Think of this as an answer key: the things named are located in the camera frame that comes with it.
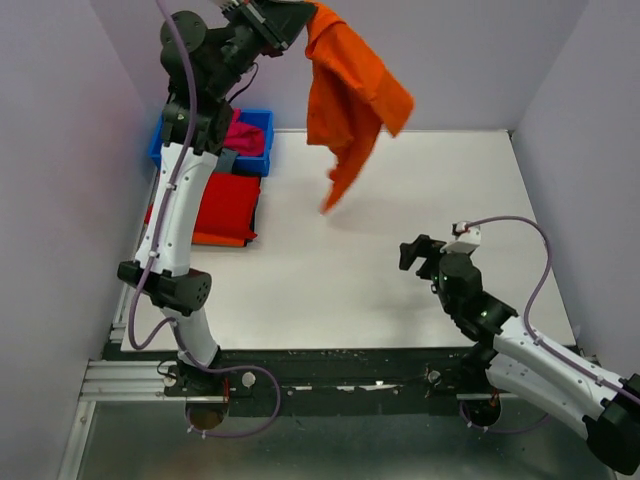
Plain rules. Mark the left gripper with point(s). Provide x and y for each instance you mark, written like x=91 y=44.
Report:
x=278 y=21

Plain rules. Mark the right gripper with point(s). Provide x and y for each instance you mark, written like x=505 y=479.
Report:
x=422 y=246

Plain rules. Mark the orange t-shirt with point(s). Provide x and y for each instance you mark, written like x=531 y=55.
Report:
x=205 y=239
x=352 y=97

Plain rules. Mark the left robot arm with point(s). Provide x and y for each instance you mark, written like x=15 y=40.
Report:
x=203 y=66

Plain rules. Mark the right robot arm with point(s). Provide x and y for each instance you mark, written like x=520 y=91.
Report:
x=600 y=406

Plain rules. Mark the pink t-shirt in bin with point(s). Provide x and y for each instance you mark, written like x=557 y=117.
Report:
x=246 y=139

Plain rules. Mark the blue plastic bin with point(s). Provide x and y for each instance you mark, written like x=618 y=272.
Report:
x=260 y=118

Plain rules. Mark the grey garment in bin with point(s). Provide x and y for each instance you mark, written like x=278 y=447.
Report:
x=225 y=162

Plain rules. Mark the folded red t-shirt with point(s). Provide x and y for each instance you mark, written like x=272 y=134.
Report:
x=228 y=206

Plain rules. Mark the folded orange t-shirt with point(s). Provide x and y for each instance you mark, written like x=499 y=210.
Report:
x=205 y=239

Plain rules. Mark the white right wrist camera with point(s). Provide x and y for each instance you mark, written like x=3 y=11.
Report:
x=466 y=239

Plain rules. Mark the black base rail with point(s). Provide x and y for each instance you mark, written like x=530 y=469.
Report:
x=338 y=383

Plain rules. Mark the aluminium extrusion frame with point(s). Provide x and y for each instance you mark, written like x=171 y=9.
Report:
x=107 y=381

